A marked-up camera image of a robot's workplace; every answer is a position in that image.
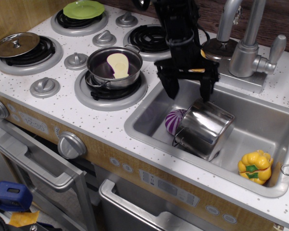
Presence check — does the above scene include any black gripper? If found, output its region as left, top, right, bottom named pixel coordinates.
left=154, top=57, right=219, bottom=101

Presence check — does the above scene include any steel pot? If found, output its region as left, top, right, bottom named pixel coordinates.
left=172, top=98, right=235, bottom=161

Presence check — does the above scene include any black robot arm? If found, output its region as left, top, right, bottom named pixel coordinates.
left=133, top=0, right=219, bottom=102

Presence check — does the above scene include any steel sink basin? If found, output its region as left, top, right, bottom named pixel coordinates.
left=124, top=79, right=289, bottom=198

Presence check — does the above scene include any steel pot lid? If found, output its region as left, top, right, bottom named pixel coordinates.
left=0, top=32, right=40, bottom=58

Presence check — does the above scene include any yellow toy corn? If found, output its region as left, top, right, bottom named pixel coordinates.
left=188, top=49, right=206, bottom=73

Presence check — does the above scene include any purple striped toy onion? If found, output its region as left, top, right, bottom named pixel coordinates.
left=165, top=109, right=187, bottom=136

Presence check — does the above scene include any silver faucet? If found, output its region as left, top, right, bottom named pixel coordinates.
left=203, top=0, right=287, bottom=93

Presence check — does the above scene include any toy eggplant slice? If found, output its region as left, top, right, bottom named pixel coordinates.
left=107, top=53, right=129, bottom=79

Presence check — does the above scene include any front right burner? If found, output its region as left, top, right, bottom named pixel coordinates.
left=74, top=70, right=148, bottom=112

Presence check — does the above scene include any silver stove knob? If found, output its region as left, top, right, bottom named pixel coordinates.
left=64, top=52, right=89, bottom=70
left=116, top=12, right=138, bottom=28
left=30, top=77, right=60, bottom=98
left=92, top=30, right=117, bottom=48

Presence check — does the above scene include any steel pan on burner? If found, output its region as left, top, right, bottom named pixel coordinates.
left=87, top=46, right=143, bottom=90

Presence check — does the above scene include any yellow toy bell pepper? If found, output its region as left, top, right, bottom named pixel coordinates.
left=237, top=150, right=274, bottom=185

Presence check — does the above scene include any green plastic plate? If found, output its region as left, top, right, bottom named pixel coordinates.
left=63, top=0, right=105, bottom=20

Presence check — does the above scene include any back left burner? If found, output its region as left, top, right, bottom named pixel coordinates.
left=51, top=10, right=108, bottom=37

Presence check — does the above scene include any dishwasher door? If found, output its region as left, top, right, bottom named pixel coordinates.
left=99, top=179, right=221, bottom=231

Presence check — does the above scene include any front left burner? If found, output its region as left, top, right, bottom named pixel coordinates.
left=0, top=36, right=63, bottom=76

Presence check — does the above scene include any blue clamp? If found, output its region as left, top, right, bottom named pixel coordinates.
left=0, top=181, right=33, bottom=212

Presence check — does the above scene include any yellow cloth piece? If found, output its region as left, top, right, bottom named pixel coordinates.
left=9, top=210, right=40, bottom=227

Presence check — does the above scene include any oven door with handle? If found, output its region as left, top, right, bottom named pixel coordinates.
left=0, top=120, right=97, bottom=231

